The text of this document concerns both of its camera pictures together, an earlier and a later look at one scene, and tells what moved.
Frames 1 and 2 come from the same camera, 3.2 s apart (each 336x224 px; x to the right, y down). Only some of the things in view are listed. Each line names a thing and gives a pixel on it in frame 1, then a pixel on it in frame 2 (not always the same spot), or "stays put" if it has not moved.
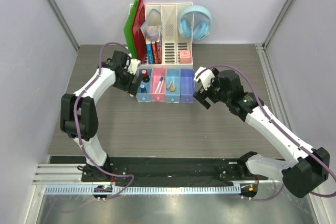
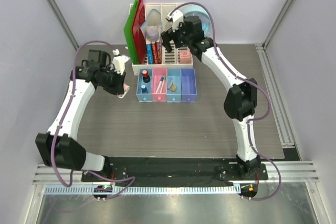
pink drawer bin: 158,84 stays put
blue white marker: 161,78 stays put
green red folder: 135,40 stays put
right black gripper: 201,95 -> 169,35
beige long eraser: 168,86 stays put
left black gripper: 130,87 -> 118,88
